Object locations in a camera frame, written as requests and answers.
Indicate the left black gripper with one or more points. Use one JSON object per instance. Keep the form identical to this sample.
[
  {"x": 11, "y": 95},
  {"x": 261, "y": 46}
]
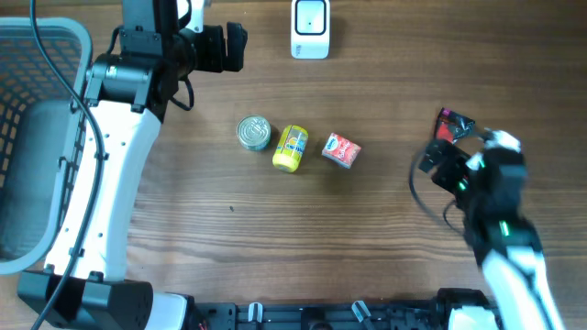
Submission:
[{"x": 215, "y": 60}]

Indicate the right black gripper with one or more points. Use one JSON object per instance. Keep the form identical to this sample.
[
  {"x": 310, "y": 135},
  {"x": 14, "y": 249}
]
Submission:
[{"x": 456, "y": 159}]

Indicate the red tissue pack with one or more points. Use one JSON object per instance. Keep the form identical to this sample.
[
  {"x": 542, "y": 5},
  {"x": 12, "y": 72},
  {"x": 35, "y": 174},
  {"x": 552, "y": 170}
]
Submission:
[{"x": 341, "y": 150}]

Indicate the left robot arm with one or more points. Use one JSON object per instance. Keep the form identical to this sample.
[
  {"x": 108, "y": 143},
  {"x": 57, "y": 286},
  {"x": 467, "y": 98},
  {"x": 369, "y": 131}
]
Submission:
[{"x": 83, "y": 284}]

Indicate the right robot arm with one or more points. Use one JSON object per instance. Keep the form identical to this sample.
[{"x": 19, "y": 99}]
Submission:
[{"x": 487, "y": 187}]

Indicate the white barcode scanner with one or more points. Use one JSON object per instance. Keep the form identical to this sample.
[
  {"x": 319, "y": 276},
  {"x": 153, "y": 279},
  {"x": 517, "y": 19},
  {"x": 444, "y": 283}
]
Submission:
[{"x": 310, "y": 29}]

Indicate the silver tin can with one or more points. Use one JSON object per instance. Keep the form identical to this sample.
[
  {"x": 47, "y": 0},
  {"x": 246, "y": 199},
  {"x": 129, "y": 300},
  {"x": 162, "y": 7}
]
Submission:
[{"x": 254, "y": 132}]

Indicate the yellow mentos bottle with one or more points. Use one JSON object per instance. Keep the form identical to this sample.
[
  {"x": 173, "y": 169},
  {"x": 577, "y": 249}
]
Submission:
[{"x": 290, "y": 148}]

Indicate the grey plastic basket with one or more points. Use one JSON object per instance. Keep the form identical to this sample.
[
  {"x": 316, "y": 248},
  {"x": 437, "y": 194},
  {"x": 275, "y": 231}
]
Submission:
[{"x": 42, "y": 135}]

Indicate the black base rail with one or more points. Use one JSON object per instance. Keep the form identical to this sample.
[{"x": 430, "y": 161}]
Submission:
[{"x": 450, "y": 308}]

